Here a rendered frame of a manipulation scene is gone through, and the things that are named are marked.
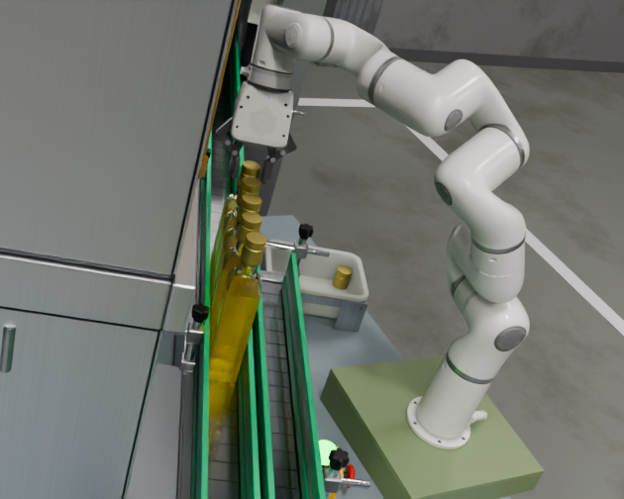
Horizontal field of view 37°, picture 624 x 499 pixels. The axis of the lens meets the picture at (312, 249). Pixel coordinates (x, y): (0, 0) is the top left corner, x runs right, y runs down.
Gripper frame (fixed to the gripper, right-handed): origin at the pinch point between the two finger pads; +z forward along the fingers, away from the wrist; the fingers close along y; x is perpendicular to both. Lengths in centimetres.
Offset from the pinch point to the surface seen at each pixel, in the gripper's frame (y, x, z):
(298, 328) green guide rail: 12.4, -12.6, 23.5
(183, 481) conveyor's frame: -6, -40, 39
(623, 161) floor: 254, 324, 33
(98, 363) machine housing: -21, -71, 6
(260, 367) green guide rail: 5.0, -24.8, 26.2
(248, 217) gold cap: -1.2, -17.5, 3.7
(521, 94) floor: 211, 392, 14
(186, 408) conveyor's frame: -5.6, -25.2, 35.1
